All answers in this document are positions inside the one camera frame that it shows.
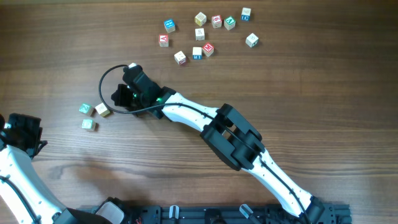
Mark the yellow 3 block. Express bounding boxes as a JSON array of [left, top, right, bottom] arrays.
[[95, 103, 111, 118]]

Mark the green Z block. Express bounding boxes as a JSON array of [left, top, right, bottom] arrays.
[[79, 103, 94, 116]]

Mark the green E block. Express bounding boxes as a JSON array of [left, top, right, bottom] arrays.
[[81, 119, 96, 131]]

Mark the plain block red side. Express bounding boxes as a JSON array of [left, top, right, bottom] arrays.
[[174, 51, 187, 65]]

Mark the red A block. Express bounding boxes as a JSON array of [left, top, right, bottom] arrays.
[[159, 34, 169, 47]]

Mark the plain block green side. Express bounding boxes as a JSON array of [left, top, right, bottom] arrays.
[[246, 33, 259, 48]]

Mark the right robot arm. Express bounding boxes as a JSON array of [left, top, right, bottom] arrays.
[[111, 63, 325, 223]]

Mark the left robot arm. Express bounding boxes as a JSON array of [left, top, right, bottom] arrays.
[[1, 113, 134, 224]]

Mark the plain block blue side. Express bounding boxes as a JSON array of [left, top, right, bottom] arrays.
[[192, 47, 203, 60]]

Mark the blue picture block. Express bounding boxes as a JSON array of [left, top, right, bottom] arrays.
[[164, 19, 176, 33]]

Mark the red M block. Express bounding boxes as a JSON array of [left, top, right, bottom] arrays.
[[202, 42, 215, 57]]

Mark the plain centre block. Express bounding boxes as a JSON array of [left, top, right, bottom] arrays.
[[195, 28, 205, 40]]

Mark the red 9 block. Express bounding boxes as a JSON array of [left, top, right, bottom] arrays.
[[211, 15, 223, 29]]

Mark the green V block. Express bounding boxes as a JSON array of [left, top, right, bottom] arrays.
[[224, 16, 236, 30]]

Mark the blue C block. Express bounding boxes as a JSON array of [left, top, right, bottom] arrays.
[[241, 7, 251, 21]]

